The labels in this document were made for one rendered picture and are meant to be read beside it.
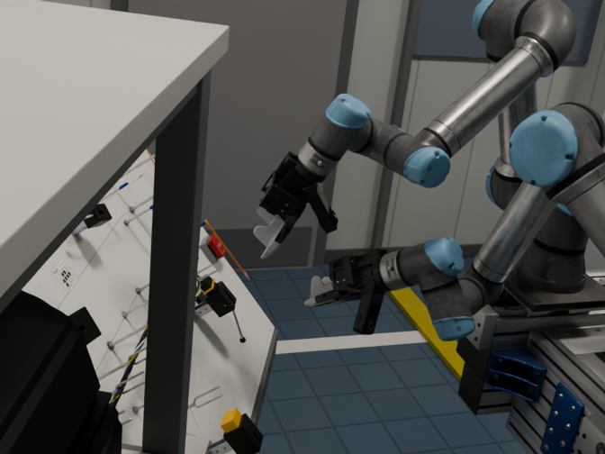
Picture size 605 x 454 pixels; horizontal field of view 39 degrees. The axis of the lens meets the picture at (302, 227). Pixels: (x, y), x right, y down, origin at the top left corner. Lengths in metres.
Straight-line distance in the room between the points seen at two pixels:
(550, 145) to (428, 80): 3.02
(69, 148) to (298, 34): 3.67
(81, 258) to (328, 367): 2.21
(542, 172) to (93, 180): 1.11
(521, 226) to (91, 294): 0.80
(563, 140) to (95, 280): 0.85
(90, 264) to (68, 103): 1.16
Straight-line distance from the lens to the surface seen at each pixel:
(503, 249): 1.68
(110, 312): 1.59
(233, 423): 1.60
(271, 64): 4.03
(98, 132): 0.41
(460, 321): 1.64
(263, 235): 1.68
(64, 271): 1.53
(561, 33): 1.71
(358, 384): 3.61
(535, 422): 2.01
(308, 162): 1.61
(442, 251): 1.60
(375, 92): 4.31
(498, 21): 1.79
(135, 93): 0.48
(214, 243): 2.02
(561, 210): 1.90
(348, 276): 1.71
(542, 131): 1.42
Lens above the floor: 1.98
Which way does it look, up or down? 23 degrees down
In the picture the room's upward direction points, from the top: 7 degrees clockwise
